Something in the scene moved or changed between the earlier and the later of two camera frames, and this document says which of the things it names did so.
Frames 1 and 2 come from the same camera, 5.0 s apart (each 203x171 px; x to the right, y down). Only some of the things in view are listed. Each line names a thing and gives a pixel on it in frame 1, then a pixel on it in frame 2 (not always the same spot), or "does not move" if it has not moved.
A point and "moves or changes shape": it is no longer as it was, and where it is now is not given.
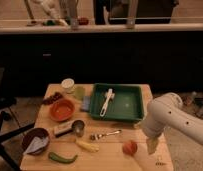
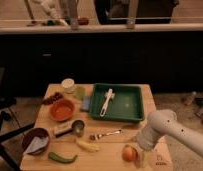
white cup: [68, 85] does not move
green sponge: [79, 92] does not move
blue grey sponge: [86, 101] does not move
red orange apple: [130, 147] moves or changes shape
